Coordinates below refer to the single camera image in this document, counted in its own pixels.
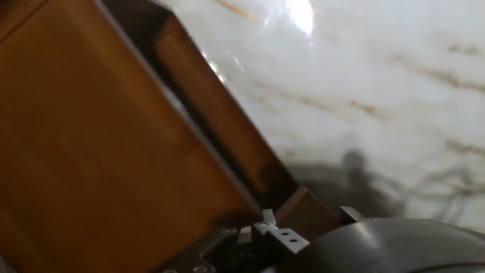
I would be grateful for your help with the small wooden cube block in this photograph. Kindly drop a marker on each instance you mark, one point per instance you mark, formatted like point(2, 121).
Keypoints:
point(307, 216)

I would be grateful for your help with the dark brown wooden shelf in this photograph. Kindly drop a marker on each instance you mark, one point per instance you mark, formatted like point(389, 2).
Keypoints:
point(98, 144)

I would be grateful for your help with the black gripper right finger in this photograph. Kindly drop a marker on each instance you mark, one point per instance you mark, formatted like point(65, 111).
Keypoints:
point(349, 214)

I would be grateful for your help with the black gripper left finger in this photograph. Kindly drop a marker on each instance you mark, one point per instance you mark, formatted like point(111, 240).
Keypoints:
point(273, 237)

